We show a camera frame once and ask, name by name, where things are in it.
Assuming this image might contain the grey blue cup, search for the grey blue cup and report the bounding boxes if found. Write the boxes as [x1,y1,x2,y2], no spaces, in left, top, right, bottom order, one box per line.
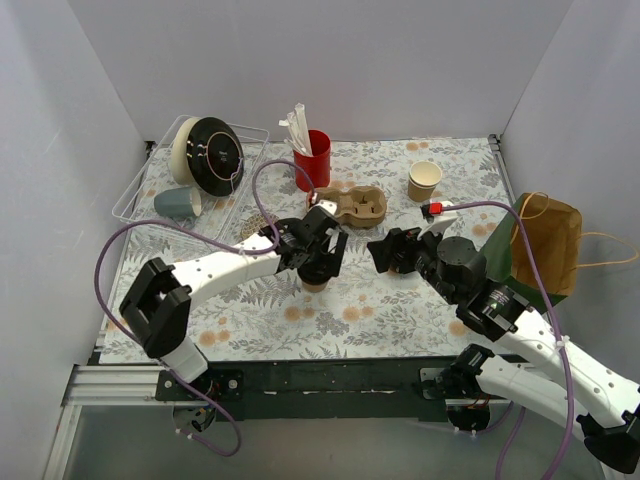
[154,187,202,218]

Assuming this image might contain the red ribbed straw holder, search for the red ribbed straw holder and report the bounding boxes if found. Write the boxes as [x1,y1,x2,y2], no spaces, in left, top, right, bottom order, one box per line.
[294,130,331,192]

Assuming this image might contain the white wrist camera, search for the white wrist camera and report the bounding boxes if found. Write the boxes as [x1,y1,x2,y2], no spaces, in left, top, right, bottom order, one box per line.
[418,200,458,238]
[309,199,338,216]

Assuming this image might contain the white wire dish rack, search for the white wire dish rack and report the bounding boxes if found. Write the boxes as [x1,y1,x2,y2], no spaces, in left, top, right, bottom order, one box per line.
[112,115,270,241]

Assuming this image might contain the cream round plate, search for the cream round plate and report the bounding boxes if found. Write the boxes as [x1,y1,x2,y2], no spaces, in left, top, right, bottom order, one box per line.
[169,117,200,185]

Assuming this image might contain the aluminium frame rail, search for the aluminium frame rail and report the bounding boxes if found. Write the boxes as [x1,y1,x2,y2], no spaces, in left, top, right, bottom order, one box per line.
[45,366,173,479]

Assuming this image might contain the black plastic cup lid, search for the black plastic cup lid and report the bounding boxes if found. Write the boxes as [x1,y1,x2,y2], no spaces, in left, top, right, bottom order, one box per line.
[297,265,338,286]

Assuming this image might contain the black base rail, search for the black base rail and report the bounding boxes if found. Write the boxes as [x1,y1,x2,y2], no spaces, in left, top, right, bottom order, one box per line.
[154,357,511,434]

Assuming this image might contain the white wrapped straw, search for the white wrapped straw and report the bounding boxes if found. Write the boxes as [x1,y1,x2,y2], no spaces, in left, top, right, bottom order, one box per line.
[294,103,313,156]
[278,112,307,155]

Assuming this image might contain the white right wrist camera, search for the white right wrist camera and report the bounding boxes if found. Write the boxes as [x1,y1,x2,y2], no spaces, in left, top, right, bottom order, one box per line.
[418,200,458,238]

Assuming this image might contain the floral tablecloth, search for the floral tablecloth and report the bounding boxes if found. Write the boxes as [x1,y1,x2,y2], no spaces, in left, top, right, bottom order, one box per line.
[109,138,509,361]

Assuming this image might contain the stack of brown paper cups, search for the stack of brown paper cups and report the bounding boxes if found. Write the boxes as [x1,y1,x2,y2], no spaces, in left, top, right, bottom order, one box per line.
[408,161,442,202]

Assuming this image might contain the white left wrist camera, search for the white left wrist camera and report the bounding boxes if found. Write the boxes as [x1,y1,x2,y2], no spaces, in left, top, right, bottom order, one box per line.
[309,199,338,216]

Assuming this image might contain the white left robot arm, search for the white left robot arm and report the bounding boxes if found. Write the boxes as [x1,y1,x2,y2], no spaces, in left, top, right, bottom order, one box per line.
[119,200,348,400]

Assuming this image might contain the green paper bag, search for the green paper bag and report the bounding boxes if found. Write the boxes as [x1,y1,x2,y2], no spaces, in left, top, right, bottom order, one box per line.
[482,192,639,313]

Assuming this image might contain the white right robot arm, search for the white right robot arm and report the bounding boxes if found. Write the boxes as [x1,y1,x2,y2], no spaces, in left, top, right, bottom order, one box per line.
[367,228,639,474]

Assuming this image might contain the brown pulp cup carrier stack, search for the brown pulp cup carrier stack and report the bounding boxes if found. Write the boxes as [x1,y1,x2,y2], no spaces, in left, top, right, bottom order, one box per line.
[306,186,387,228]

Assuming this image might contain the patterned small bowl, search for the patterned small bowl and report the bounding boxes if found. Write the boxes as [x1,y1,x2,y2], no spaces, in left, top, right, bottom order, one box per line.
[240,213,268,240]

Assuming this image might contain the black round plate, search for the black round plate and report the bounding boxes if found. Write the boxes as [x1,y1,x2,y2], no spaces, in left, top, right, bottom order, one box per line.
[186,117,244,197]

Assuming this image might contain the brown paper coffee cup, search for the brown paper coffee cup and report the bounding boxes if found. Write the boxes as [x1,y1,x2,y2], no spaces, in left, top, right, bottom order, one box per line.
[302,281,328,293]

